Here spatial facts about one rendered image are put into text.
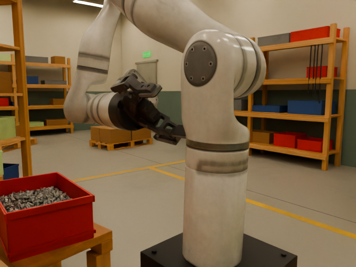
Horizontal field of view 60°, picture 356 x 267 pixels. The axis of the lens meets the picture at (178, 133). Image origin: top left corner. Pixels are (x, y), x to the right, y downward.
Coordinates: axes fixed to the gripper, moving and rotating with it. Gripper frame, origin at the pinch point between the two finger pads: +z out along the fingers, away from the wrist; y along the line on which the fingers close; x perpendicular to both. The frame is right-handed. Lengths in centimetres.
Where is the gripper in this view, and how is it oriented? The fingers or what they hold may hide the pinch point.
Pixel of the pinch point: (172, 112)
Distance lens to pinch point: 48.4
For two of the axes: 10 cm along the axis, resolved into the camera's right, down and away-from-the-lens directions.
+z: 6.5, 0.8, -7.6
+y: -5.4, -6.6, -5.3
